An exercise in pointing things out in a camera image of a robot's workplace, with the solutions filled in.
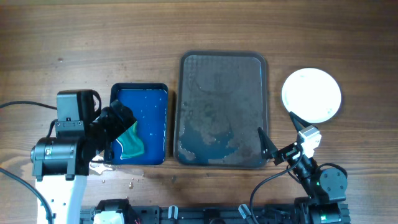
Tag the blue water-filled tray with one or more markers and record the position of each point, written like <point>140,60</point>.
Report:
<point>148,102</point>

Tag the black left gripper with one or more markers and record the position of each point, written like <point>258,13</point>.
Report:
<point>117,126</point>

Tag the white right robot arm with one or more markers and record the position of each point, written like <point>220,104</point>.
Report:
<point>325,184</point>

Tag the dark grey serving tray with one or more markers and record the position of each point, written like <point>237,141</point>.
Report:
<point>222,100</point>

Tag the white plate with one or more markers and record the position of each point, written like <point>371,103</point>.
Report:
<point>312,94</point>

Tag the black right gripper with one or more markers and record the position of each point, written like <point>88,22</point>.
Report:
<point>269,149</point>

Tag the green sponge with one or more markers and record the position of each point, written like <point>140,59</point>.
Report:
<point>131,144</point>

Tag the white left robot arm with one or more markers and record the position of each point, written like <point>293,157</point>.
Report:
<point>61,164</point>

